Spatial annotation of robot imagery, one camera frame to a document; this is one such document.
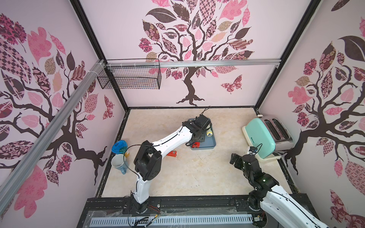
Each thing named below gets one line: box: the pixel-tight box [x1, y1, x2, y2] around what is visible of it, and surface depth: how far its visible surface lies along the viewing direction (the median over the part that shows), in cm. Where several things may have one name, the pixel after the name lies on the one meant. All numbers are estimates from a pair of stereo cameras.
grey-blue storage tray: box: [190, 132, 217, 151], surface depth 100 cm
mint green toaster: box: [241, 114, 295, 160], surface depth 85 cm
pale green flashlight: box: [205, 125, 213, 137], surface depth 102 cm
